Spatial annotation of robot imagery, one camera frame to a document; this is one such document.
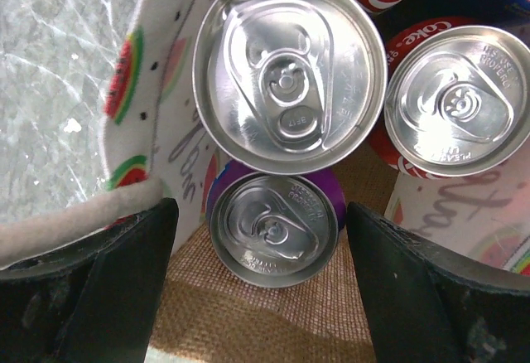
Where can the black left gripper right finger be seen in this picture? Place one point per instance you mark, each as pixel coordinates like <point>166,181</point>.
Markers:
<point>426,303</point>

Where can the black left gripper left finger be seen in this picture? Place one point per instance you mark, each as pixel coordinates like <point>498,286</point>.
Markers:
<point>94,300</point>

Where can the watermelon canvas bag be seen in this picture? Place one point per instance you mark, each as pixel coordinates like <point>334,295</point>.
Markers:
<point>98,122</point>

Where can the purple Fanta can front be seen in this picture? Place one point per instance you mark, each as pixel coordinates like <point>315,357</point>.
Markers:
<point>274,231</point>

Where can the black yellow beverage can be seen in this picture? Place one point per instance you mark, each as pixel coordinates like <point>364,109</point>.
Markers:
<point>289,87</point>

